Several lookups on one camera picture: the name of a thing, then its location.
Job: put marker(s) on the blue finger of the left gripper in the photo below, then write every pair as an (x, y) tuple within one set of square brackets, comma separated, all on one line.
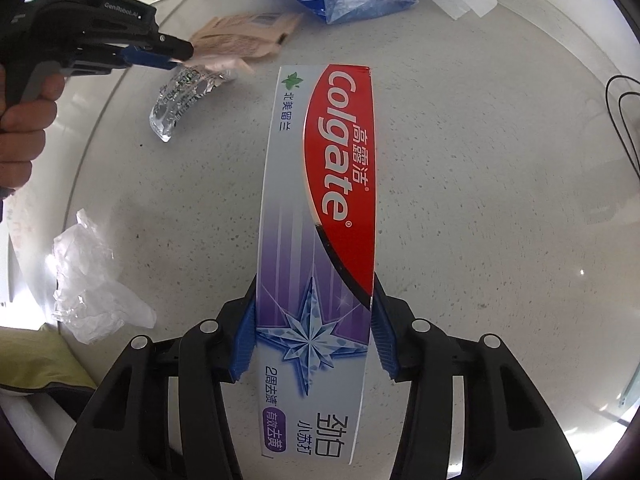
[(136, 56), (171, 47)]

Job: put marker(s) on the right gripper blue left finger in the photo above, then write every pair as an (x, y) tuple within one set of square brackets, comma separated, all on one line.
[(159, 412)]

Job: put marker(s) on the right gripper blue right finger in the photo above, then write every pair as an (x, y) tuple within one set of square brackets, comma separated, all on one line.
[(509, 430)]

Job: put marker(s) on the brown paper wrapper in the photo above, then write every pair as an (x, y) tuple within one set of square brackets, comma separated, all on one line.
[(228, 43)]

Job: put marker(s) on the Colgate toothpaste box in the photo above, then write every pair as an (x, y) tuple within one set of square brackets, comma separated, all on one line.
[(316, 262)]

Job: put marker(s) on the person's left hand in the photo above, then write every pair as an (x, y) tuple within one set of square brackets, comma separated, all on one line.
[(23, 131)]

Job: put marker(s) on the crumpled white tissue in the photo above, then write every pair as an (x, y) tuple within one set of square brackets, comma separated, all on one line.
[(89, 299)]

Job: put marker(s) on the yellow green cloth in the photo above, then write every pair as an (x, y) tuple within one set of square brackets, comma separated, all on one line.
[(39, 361)]

